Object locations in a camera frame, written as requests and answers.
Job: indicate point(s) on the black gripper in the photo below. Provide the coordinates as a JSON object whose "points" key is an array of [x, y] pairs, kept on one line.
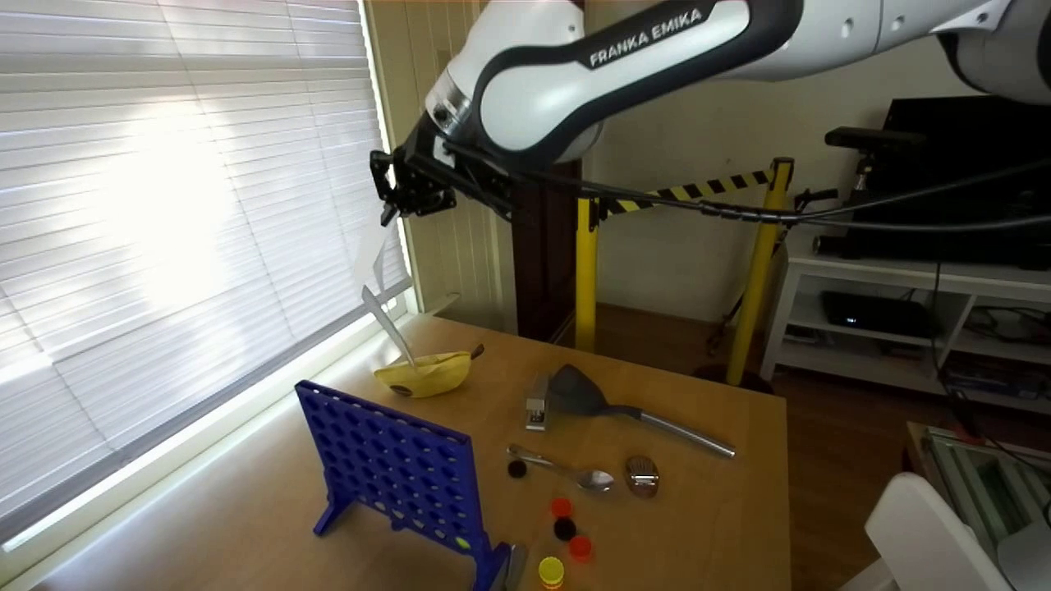
{"points": [[429, 184]]}

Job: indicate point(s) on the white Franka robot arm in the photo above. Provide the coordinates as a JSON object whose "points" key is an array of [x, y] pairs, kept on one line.
{"points": [[659, 52]]}

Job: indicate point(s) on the yellow rubber duck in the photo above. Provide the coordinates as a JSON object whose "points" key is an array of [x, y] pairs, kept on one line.
{"points": [[429, 374]]}

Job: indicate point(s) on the wide white window blind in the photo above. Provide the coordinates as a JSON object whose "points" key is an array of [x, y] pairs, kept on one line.
{"points": [[164, 251]]}

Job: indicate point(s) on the blue connect four grid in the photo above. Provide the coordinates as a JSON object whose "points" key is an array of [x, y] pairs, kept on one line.
{"points": [[394, 471]]}

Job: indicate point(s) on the yellow black striped barrier tape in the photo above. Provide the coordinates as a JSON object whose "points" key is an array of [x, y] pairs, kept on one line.
{"points": [[676, 191]]}

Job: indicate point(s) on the black game token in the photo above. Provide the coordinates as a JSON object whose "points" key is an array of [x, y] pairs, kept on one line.
{"points": [[567, 528], [516, 468]]}

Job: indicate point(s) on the metal spoon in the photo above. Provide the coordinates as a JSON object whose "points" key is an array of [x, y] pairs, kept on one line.
{"points": [[586, 475]]}

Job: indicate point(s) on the red game token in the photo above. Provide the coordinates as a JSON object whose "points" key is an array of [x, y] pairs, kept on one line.
{"points": [[561, 507], [579, 547]]}

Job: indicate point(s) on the brown round disc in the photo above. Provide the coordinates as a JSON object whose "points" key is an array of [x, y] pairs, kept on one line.
{"points": [[640, 478]]}

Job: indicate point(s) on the yellow game token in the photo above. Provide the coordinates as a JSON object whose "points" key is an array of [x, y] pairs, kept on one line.
{"points": [[548, 572]]}

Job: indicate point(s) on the black box device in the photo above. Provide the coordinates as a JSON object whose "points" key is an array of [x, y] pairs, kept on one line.
{"points": [[875, 314]]}

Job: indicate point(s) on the white shelf unit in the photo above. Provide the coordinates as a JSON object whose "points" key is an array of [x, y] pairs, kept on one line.
{"points": [[906, 372]]}

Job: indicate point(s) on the black television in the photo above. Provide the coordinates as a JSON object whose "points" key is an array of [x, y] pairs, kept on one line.
{"points": [[964, 143]]}

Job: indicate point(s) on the white rounded chair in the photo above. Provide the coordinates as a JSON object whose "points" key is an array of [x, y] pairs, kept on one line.
{"points": [[931, 536]]}

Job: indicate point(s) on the grey metal rack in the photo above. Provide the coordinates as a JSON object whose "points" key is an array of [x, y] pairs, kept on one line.
{"points": [[987, 481]]}

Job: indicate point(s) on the dark brown wooden post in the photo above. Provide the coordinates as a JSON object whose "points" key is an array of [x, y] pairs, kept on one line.
{"points": [[546, 251]]}

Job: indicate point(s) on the yellow barrier post black head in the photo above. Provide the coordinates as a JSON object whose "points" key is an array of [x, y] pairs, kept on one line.
{"points": [[586, 272]]}

